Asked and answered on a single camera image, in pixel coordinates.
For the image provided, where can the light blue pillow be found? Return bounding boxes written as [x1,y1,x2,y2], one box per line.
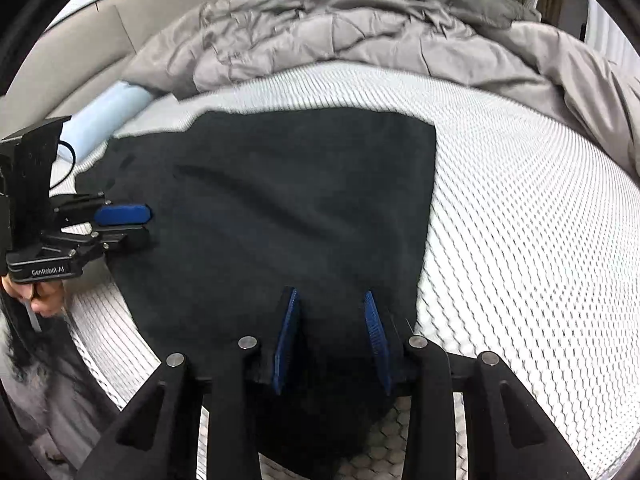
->
[64,81,158,161]

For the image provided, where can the white textured mattress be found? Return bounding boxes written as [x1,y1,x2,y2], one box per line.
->
[50,60,640,480]

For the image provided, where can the black pants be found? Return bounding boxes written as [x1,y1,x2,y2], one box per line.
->
[75,106,438,476]

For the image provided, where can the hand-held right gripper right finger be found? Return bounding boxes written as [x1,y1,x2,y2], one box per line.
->
[364,290,593,480]

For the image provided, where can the person's left hand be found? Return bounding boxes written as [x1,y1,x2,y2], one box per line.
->
[2,275,68,318]

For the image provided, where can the beige headboard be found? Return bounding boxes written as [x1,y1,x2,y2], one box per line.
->
[0,0,281,136]

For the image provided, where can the dark grey pillow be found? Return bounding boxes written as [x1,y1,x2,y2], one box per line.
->
[402,0,543,28]

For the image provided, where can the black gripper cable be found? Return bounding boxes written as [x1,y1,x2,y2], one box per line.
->
[47,141,77,192]

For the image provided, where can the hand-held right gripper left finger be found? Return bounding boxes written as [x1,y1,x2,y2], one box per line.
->
[75,287,303,480]

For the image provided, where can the person's dark fuzzy clothing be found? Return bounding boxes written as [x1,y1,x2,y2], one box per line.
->
[0,290,121,461]

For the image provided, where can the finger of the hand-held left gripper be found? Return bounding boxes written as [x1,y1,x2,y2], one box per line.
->
[42,225,153,258]
[52,192,152,228]

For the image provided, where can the grey duvet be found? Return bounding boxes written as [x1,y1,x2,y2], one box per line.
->
[120,0,640,181]

